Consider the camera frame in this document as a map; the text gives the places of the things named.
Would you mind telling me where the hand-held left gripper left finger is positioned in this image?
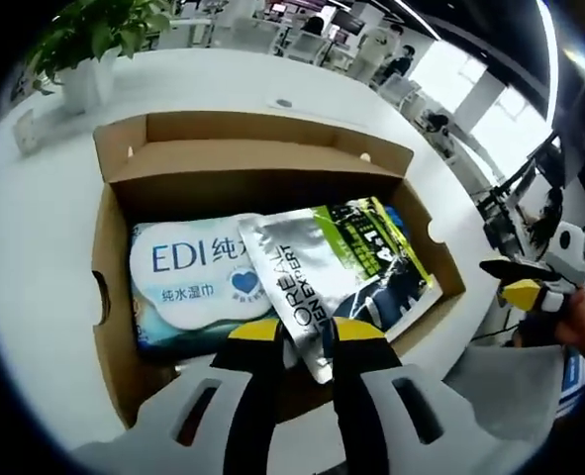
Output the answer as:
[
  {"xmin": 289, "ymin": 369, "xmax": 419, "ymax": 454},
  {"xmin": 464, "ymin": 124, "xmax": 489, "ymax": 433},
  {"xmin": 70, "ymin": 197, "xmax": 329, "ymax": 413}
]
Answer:
[{"xmin": 72, "ymin": 318, "xmax": 287, "ymax": 475}]

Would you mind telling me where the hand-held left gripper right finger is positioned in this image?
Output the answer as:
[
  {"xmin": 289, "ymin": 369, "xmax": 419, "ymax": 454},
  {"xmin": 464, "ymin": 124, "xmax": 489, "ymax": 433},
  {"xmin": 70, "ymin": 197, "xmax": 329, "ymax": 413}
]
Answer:
[{"xmin": 328, "ymin": 316, "xmax": 478, "ymax": 475}]

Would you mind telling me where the blue soft wet wipes pack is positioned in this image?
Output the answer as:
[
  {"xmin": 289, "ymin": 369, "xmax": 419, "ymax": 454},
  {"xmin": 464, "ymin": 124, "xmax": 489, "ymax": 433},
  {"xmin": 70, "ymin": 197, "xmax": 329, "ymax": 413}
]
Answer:
[{"xmin": 128, "ymin": 213, "xmax": 293, "ymax": 355}]

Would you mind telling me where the silver green sachet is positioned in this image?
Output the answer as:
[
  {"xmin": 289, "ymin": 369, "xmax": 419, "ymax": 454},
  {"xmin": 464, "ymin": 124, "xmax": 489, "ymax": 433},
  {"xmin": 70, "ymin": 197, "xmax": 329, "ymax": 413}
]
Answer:
[{"xmin": 237, "ymin": 195, "xmax": 444, "ymax": 385}]

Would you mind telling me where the brown cardboard shoe box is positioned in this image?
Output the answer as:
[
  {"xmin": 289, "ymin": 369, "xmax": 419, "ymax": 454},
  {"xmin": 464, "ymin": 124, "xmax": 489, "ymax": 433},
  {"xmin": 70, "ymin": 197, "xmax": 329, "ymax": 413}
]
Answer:
[{"xmin": 91, "ymin": 112, "xmax": 466, "ymax": 431}]

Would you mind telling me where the person's right hand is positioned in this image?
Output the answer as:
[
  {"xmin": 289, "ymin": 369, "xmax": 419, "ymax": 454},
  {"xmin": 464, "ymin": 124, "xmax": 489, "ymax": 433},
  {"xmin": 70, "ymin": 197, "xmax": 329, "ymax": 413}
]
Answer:
[{"xmin": 554, "ymin": 286, "xmax": 585, "ymax": 348}]

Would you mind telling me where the small blue packet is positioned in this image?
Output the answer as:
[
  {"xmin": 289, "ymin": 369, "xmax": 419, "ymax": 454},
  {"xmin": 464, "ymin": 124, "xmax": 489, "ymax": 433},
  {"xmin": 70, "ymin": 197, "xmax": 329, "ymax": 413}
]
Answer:
[{"xmin": 385, "ymin": 205, "xmax": 412, "ymax": 239}]

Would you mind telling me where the white table socket panel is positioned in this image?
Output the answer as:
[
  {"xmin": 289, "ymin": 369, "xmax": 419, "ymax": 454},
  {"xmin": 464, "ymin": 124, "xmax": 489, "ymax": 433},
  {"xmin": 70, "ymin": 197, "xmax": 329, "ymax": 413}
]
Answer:
[{"xmin": 264, "ymin": 93, "xmax": 370, "ymax": 128}]

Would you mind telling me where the small white cup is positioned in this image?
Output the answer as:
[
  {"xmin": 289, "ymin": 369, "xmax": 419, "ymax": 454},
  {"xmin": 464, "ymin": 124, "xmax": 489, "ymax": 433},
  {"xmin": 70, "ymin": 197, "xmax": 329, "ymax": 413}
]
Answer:
[{"xmin": 13, "ymin": 109, "xmax": 44, "ymax": 154}]

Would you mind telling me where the green potted plant white pot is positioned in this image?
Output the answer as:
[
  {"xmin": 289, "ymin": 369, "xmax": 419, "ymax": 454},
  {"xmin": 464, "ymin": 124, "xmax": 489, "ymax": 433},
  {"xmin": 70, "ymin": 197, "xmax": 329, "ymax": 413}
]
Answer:
[{"xmin": 24, "ymin": 0, "xmax": 174, "ymax": 113}]

